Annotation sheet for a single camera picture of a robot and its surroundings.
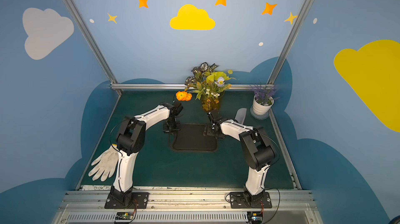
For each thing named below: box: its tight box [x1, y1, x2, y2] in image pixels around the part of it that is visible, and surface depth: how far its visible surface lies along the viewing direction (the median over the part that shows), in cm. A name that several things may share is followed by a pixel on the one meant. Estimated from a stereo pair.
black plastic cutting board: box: [170, 122, 219, 153], surface depth 95 cm
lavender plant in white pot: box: [250, 80, 281, 120], surface depth 103 cm
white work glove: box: [88, 144, 120, 182], surface depth 86 cm
